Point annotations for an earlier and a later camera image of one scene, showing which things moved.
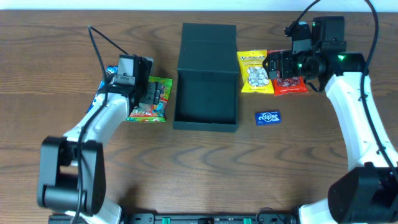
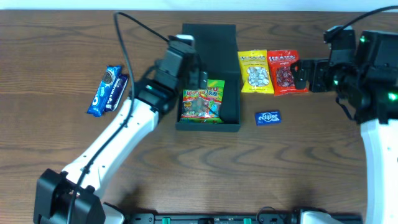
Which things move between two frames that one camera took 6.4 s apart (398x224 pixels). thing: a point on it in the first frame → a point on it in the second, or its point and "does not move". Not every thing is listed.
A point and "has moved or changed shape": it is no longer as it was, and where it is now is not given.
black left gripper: [154, 93] → [197, 78]
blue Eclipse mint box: [268, 117] does not move
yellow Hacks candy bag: [255, 77] does not move
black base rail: [193, 218] does not move
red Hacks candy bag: [282, 86] does not move
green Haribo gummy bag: [153, 112] has moved or changed shape
